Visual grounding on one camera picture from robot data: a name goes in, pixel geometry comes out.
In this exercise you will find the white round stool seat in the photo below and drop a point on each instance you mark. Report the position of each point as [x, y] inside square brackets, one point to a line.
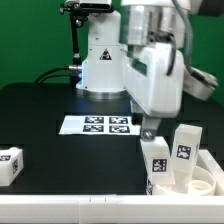
[202, 183]

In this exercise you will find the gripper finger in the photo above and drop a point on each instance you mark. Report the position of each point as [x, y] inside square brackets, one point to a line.
[149, 127]
[136, 118]

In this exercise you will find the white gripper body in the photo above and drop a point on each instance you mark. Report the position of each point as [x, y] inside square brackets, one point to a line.
[146, 80]

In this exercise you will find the paper sheet with markers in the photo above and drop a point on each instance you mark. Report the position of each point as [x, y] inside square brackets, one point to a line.
[98, 125]

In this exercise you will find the white L-shaped fence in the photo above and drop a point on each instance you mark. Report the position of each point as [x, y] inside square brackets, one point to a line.
[111, 209]

